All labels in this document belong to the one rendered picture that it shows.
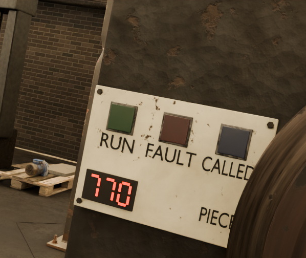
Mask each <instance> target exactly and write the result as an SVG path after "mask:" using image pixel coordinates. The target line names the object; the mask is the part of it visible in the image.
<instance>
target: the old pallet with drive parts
mask: <svg viewBox="0 0 306 258"><path fill-rule="evenodd" d="M32 163H33V162H30V163H23V164H17V165H12V166H13V167H14V170H12V171H7V172H3V171H0V181H2V180H8V179H11V185H10V187H12V188H16V189H20V190H22V189H26V188H30V187H34V186H40V189H39V195H40V196H43V197H48V196H51V195H54V194H57V193H59V192H62V191H65V190H68V189H71V188H72V186H73V181H74V180H73V179H74V175H72V176H69V177H62V176H58V175H54V174H50V173H48V176H46V177H43V176H41V175H33V176H29V175H27V174H26V172H25V168H26V166H27V165H28V164H32ZM1 176H2V177H1ZM59 183H61V187H60V188H57V189H53V188H54V185H55V184H59Z"/></svg>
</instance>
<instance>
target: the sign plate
mask: <svg viewBox="0 0 306 258"><path fill-rule="evenodd" d="M112 103H113V104H118V105H123V106H128V107H131V108H135V109H136V110H135V115H134V120H133V125H132V131H131V133H126V132H122V131H117V130H113V129H110V128H107V126H108V120H109V117H110V112H111V106H112ZM165 114H167V115H172V116H177V117H182V118H187V119H190V125H189V130H188V135H187V140H186V144H185V145H181V144H177V143H172V142H168V141H163V140H160V138H161V132H162V127H163V122H164V117H165ZM278 122H279V121H278V119H274V118H268V117H263V116H258V115H252V114H247V113H242V112H236V111H231V110H226V109H220V108H216V107H211V106H206V105H201V104H195V103H190V102H185V101H179V100H174V99H169V98H163V97H158V96H153V95H147V94H142V93H136V92H131V91H126V90H121V89H115V88H110V87H104V86H101V85H96V88H95V94H94V99H93V105H92V110H91V115H90V121H89V126H88V132H87V135H86V141H85V146H84V151H83V156H82V162H81V167H80V173H79V178H78V183H77V188H76V194H75V199H74V205H77V206H80V207H84V208H87V209H91V210H95V211H98V212H102V213H105V214H109V215H112V216H115V217H119V218H122V219H126V220H129V221H133V222H136V223H140V224H143V225H147V226H150V227H154V228H158V229H162V230H165V231H169V232H172V233H176V234H179V235H183V236H185V237H189V238H192V239H196V240H199V241H203V242H206V243H210V244H214V245H218V246H221V247H225V248H227V243H228V237H229V232H230V228H231V224H232V220H233V217H234V213H235V210H236V207H237V205H238V202H239V199H240V197H241V195H242V192H243V190H244V188H245V185H246V183H247V181H248V179H249V177H250V175H251V173H252V171H253V169H254V167H255V166H256V164H257V162H258V160H259V159H260V157H261V155H262V154H263V152H264V151H265V149H266V148H267V146H268V145H269V144H270V142H271V141H272V140H273V138H274V137H275V136H276V131H277V126H278ZM223 126H227V127H232V128H237V129H240V130H246V131H250V135H249V140H248V144H247V149H246V154H245V158H240V157H235V156H231V155H226V154H221V153H218V152H217V150H218V145H219V142H220V137H221V132H222V127H223ZM92 174H95V175H99V178H100V179H101V181H100V186H97V184H98V179H99V178H96V177H92ZM107 178H110V179H114V182H116V187H115V190H113V184H114V182H112V181H108V180H107ZM122 182H126V183H130V185H129V186H131V187H132V189H131V193H130V194H128V190H129V186H128V185H124V184H122ZM119 184H122V187H121V192H119V191H118V189H119ZM97 188H98V189H99V191H98V196H95V194H96V189H97ZM112 192H114V197H113V200H111V195H112ZM118 194H120V197H119V202H120V203H123V204H126V200H127V197H130V198H129V203H128V205H127V204H126V206H121V205H118V202H116V200H117V195H118Z"/></svg>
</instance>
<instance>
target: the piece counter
mask: <svg viewBox="0 0 306 258"><path fill-rule="evenodd" d="M92 177H96V178H99V175H95V174H92ZM107 180H108V181H112V182H114V179H110V178H107ZM100 181H101V179H100V178H99V179H98V184H97V186H100ZM122 184H124V185H128V186H129V185H130V183H126V182H122ZM122 184H119V189H118V191H119V192H121V187H122ZM115 187H116V182H114V184H113V190H115ZM131 189H132V187H131V186H129V190H128V194H130V193H131ZM98 191H99V189H98V188H97V189H96V194H95V196H98ZM113 197H114V192H112V195H111V200H113ZM119 197H120V194H118V195H117V200H116V202H118V205H121V206H126V204H127V205H128V203H129V198H130V197H127V200H126V204H123V203H120V202H119Z"/></svg>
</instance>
